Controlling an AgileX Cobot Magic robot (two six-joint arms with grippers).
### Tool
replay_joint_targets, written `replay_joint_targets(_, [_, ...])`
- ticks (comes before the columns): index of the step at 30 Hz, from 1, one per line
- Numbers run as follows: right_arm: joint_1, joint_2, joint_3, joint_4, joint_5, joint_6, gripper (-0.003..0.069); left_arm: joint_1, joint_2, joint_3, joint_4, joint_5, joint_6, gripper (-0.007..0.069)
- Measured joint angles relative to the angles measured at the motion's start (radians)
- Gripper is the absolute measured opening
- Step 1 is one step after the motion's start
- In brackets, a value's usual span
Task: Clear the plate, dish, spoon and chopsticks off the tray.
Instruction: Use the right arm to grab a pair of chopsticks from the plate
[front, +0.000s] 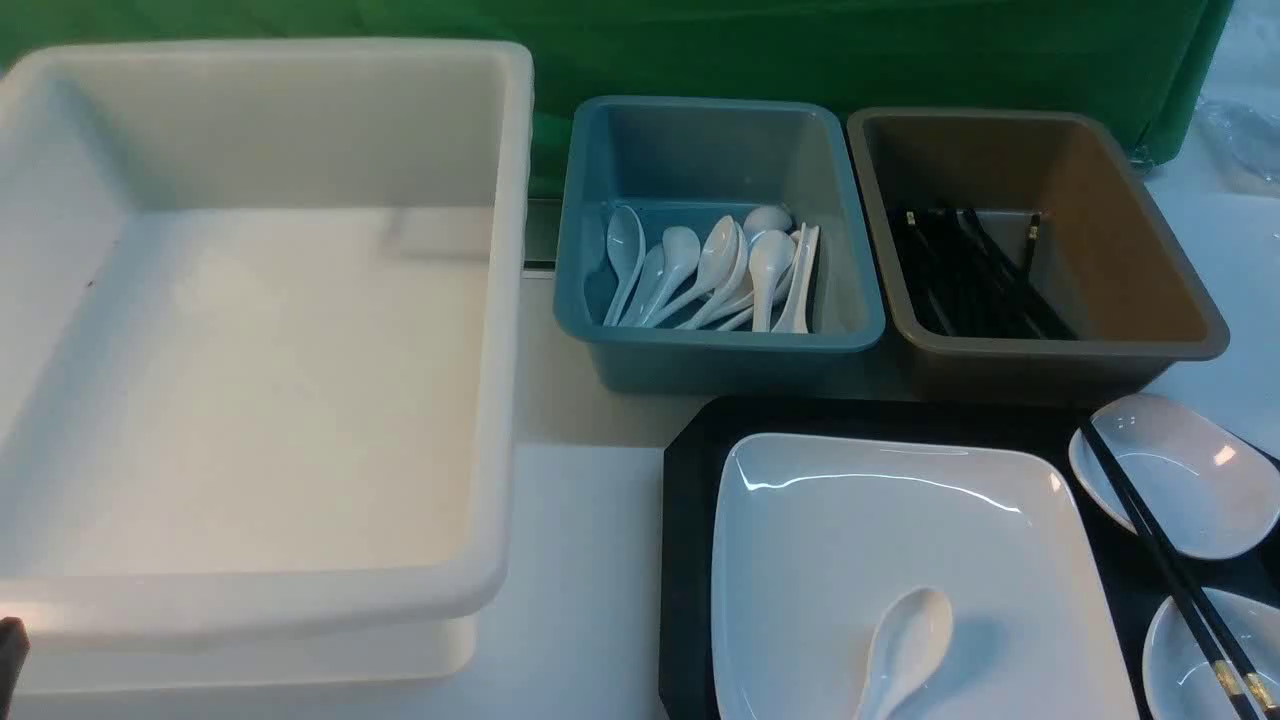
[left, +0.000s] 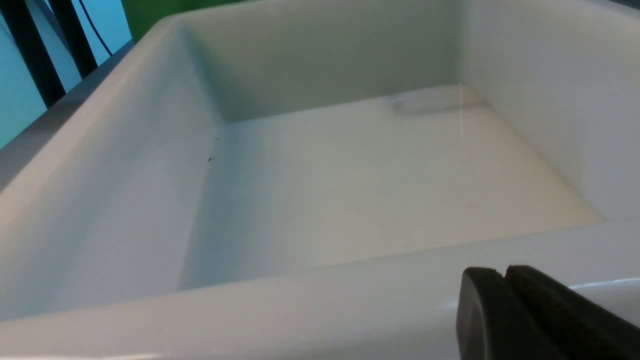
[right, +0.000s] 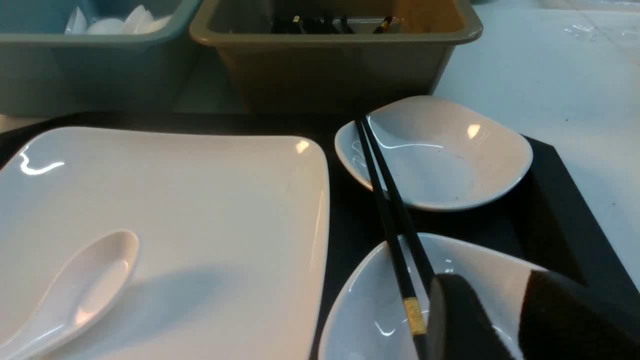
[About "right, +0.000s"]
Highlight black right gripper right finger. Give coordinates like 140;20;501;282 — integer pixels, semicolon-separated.
518;269;640;360

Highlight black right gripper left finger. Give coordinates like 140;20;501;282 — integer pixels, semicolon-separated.
428;273;513;360

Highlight black chopstick gold band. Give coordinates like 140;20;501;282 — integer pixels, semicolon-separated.
355;117;428;360

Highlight white bowl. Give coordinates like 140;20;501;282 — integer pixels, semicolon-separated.
318;232;541;360
366;95;534;212

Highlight large white square plate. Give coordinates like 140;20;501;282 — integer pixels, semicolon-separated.
0;126;330;360

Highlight white ceramic soup spoon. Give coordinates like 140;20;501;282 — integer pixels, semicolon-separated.
0;230;141;360

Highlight black serving tray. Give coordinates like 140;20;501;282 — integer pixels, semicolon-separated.
1;112;639;330

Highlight brown plastic bin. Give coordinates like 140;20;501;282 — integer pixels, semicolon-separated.
189;0;483;114

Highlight bundle of black chopsticks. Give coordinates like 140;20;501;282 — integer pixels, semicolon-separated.
269;13;402;35

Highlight white spoons in bin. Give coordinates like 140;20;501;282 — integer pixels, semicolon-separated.
63;4;173;35

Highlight teal plastic bin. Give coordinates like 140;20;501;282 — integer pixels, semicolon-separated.
0;0;201;117

